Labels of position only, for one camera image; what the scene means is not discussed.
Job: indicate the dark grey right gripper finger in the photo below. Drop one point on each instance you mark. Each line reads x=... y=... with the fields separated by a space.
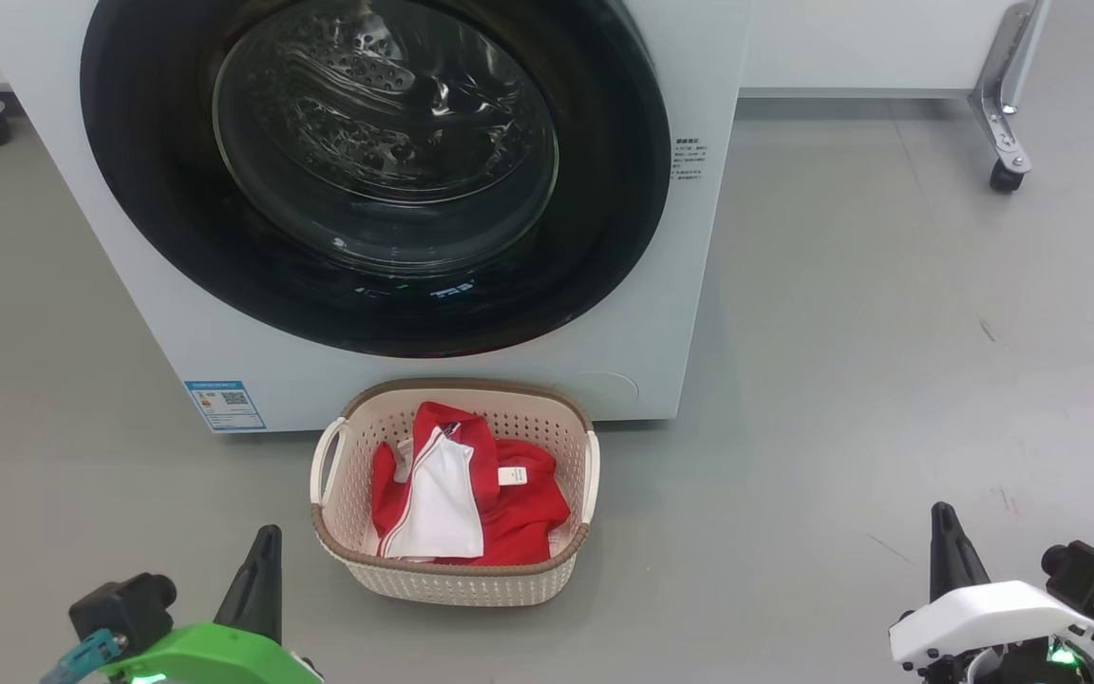
x=942 y=560
x=967 y=565

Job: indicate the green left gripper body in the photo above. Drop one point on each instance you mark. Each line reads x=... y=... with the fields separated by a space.
x=215 y=660

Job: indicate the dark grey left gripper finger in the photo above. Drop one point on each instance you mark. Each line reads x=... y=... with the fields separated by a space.
x=241 y=598
x=270 y=598

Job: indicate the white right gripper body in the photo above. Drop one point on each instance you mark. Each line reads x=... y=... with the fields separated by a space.
x=993 y=617

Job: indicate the red and white garment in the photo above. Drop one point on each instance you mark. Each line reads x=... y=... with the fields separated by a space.
x=528 y=513

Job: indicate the grey glass washing machine door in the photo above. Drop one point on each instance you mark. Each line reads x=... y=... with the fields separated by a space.
x=177 y=237

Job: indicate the cream perforated laundry basket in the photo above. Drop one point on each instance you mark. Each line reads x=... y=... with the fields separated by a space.
x=452 y=584

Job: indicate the white front-load washing machine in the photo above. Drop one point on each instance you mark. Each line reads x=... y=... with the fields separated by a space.
x=708 y=285

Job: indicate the blue energy label sticker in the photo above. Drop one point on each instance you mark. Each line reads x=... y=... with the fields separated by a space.
x=224 y=407

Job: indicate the metal leg with black caster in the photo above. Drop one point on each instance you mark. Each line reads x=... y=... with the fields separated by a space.
x=1003 y=114

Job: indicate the white partition panel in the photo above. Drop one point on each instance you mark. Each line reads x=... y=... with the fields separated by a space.
x=851 y=47

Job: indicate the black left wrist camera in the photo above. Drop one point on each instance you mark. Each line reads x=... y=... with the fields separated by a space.
x=124 y=608

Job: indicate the teal left camera connector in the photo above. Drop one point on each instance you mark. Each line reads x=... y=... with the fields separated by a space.
x=82 y=657

